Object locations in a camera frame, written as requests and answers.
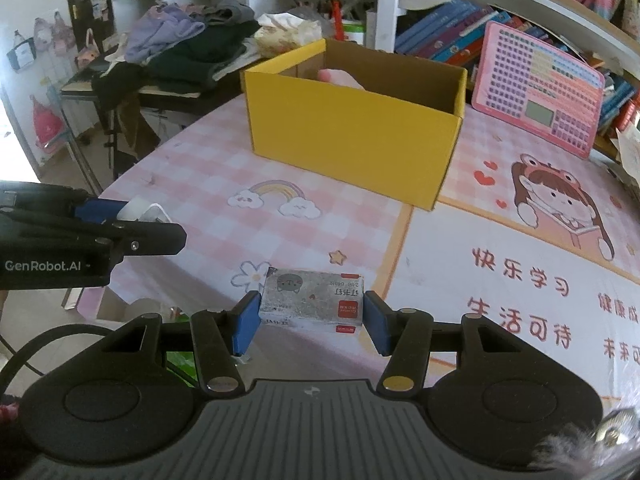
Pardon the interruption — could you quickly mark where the grey cloth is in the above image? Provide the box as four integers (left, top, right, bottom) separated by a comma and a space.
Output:
201, 0, 257, 27

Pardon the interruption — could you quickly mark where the purple cloth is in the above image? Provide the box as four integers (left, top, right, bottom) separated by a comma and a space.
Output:
123, 3, 207, 64

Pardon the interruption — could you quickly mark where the dark cloth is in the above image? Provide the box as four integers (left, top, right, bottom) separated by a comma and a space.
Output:
91, 35, 252, 112

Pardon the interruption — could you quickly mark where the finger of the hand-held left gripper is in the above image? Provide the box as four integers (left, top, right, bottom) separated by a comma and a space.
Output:
74, 198, 132, 224
97, 220, 189, 257

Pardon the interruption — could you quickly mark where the black cable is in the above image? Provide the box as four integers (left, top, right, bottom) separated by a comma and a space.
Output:
0, 324, 118, 402

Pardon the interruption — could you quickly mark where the white and green container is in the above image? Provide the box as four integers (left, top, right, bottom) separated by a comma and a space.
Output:
342, 20, 367, 47

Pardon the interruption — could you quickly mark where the white tissue bag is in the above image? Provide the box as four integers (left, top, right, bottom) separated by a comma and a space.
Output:
253, 12, 324, 59

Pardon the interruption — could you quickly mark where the grey staple box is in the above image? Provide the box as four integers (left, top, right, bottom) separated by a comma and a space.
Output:
258, 267, 367, 337

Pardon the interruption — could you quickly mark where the pink learning tablet board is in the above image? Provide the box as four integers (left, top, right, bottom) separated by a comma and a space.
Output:
471, 21, 607, 162

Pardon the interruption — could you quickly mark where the row of blue books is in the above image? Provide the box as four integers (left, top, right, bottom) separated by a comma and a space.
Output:
394, 0, 508, 68

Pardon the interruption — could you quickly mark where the pink plush toy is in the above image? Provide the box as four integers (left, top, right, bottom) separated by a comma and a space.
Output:
318, 67, 369, 92

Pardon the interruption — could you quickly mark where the yellow cardboard box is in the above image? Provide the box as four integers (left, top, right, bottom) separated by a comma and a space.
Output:
241, 38, 469, 212

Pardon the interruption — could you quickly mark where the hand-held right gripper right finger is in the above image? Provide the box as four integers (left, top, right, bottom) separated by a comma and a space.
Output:
364, 291, 526, 395

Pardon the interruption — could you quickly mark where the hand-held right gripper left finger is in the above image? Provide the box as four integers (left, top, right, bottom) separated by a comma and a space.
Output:
102, 290, 261, 395

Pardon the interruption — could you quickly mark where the white charger plug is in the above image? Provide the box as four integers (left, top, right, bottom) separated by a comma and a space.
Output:
117, 200, 172, 225

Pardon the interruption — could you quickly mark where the grey fluffy fur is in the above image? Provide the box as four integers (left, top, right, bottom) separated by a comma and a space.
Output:
537, 405, 640, 480

